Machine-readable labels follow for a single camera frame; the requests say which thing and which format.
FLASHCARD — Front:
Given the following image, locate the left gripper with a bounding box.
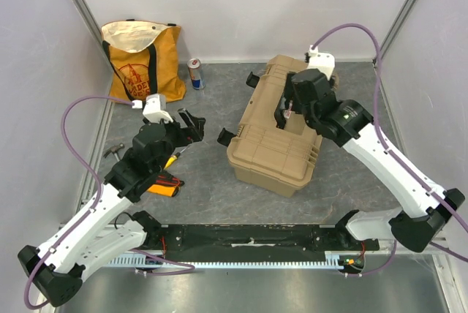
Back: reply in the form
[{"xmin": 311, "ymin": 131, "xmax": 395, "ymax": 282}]
[{"xmin": 143, "ymin": 108, "xmax": 205, "ymax": 174}]

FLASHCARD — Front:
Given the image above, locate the tan plastic tool box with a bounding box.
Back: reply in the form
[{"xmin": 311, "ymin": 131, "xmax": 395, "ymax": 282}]
[{"xmin": 217, "ymin": 55, "xmax": 322, "ymax": 197}]

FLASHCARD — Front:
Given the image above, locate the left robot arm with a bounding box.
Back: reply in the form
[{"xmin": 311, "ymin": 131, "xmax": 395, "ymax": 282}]
[{"xmin": 18, "ymin": 109, "xmax": 206, "ymax": 310}]

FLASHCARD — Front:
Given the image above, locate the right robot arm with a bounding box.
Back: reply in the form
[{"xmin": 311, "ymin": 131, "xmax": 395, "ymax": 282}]
[{"xmin": 278, "ymin": 69, "xmax": 465, "ymax": 253}]

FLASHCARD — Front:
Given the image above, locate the energy drink can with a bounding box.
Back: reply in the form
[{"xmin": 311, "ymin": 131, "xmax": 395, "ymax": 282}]
[{"xmin": 187, "ymin": 59, "xmax": 205, "ymax": 90}]

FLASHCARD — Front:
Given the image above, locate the yellow utility knife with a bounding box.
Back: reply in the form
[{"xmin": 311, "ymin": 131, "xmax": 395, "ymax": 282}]
[{"xmin": 147, "ymin": 184, "xmax": 180, "ymax": 197}]

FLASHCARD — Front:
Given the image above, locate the yellow tote bag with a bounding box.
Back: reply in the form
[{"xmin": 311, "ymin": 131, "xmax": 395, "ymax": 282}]
[{"xmin": 101, "ymin": 20, "xmax": 186, "ymax": 102}]

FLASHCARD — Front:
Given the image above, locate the claw hammer black grip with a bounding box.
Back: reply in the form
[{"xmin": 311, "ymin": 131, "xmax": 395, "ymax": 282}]
[{"xmin": 103, "ymin": 143, "xmax": 125, "ymax": 162}]

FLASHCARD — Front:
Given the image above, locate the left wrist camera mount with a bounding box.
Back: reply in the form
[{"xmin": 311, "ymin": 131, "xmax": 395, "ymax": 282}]
[{"xmin": 132, "ymin": 94, "xmax": 174, "ymax": 124}]

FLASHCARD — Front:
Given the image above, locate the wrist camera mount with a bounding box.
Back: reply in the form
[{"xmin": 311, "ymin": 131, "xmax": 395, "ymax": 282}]
[
  {"xmin": 132, "ymin": 94, "xmax": 174, "ymax": 124},
  {"xmin": 306, "ymin": 45, "xmax": 336, "ymax": 80}
]

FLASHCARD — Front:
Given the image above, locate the yellow handle screwdriver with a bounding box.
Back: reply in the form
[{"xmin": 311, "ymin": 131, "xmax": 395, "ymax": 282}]
[{"xmin": 164, "ymin": 146, "xmax": 189, "ymax": 170}]

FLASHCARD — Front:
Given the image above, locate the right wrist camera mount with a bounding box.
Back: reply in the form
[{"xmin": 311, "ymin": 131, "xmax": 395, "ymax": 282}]
[{"xmin": 306, "ymin": 45, "xmax": 336, "ymax": 80}]

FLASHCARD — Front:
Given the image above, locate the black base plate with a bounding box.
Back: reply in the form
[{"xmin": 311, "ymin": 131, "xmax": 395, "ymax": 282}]
[{"xmin": 138, "ymin": 224, "xmax": 380, "ymax": 252}]

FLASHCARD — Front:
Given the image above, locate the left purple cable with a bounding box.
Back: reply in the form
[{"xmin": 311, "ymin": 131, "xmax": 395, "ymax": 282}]
[{"xmin": 23, "ymin": 95, "xmax": 198, "ymax": 309}]

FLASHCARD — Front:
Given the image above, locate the slotted cable duct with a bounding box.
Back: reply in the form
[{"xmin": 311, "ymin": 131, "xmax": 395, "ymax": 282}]
[{"xmin": 105, "ymin": 250, "xmax": 363, "ymax": 268}]

